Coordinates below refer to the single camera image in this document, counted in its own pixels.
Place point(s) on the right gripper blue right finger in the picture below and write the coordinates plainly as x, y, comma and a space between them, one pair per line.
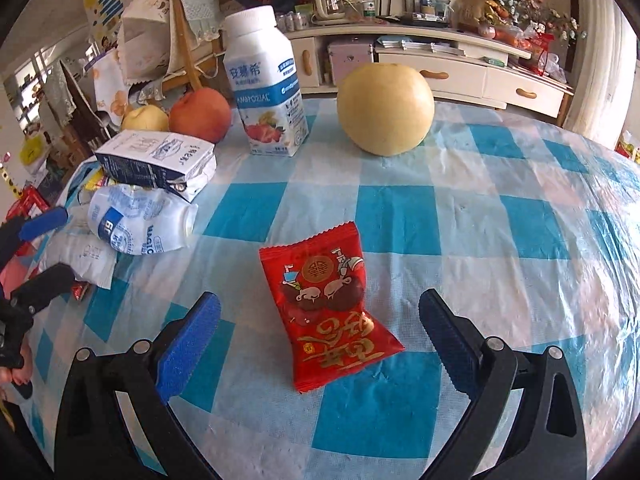
547, 437

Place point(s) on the blue white checkered tablecloth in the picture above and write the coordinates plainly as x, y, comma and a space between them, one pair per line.
529, 230

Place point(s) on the yellow pear right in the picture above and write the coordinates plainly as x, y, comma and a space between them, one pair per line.
386, 109

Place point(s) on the red snack packet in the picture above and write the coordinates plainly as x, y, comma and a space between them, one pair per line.
319, 287

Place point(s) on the light wooden dining chair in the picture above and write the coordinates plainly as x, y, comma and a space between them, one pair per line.
195, 48

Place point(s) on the silver foil pouch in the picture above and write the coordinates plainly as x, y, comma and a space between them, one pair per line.
92, 260

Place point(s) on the yellow pear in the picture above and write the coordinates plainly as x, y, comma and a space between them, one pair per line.
147, 118
386, 109

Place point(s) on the yellow pear left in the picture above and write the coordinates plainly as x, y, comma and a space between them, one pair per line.
147, 118

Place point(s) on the white yogurt drink bottle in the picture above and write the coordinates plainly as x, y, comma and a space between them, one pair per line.
261, 70

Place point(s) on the white electric kettle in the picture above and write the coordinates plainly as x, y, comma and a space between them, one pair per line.
330, 11

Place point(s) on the person's left hand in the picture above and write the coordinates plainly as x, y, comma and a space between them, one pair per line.
20, 376

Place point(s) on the white tv cabinet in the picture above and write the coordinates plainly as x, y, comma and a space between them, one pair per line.
458, 66

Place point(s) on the dark wooden dining chair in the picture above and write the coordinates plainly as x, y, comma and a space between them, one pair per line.
70, 107

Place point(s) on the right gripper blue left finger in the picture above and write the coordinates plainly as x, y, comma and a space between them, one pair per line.
92, 440

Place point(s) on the red orange apple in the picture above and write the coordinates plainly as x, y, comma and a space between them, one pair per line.
203, 113

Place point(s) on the dining table with floral cloth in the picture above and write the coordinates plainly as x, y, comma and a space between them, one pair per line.
109, 88

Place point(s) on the pink storage box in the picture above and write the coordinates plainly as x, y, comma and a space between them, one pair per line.
347, 54

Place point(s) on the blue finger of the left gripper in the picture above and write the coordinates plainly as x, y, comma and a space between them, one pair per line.
37, 293
19, 230

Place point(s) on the blue white milk carton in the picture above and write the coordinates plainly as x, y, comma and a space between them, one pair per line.
176, 163

